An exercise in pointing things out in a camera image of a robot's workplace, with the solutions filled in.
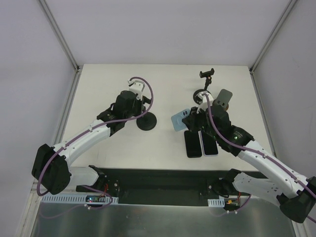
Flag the black round phone stand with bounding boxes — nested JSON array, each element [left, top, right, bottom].
[[136, 112, 157, 131]]

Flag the black phone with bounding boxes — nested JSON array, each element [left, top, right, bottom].
[[184, 130, 202, 158]]

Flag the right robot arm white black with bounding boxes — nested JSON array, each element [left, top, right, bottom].
[[180, 106, 316, 223]]

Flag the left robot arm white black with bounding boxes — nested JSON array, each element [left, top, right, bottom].
[[32, 90, 153, 196]]

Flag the grey stand on wooden base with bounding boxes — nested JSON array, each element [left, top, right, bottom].
[[213, 89, 233, 111]]

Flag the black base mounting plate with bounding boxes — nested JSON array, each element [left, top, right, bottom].
[[92, 168, 238, 206]]

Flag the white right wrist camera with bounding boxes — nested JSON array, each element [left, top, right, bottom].
[[197, 91, 214, 113]]

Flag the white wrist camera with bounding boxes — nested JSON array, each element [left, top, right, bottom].
[[128, 79, 145, 96], [197, 91, 214, 113]]

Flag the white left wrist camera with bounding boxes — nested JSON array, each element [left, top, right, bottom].
[[128, 79, 145, 96]]

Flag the white cable duct right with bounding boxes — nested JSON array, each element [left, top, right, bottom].
[[207, 198, 225, 208]]

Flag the white cable duct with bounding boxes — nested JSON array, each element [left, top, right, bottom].
[[207, 198, 225, 208], [41, 194, 119, 204]]

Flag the aluminium frame post left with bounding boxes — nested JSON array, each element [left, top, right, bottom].
[[37, 0, 80, 72]]

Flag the aluminium frame post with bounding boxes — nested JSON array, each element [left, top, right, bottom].
[[37, 0, 80, 72], [249, 0, 299, 75]]

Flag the white cable duct left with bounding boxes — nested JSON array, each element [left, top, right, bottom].
[[41, 194, 119, 204]]

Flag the aluminium frame post right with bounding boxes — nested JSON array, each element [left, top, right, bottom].
[[249, 0, 299, 75]]

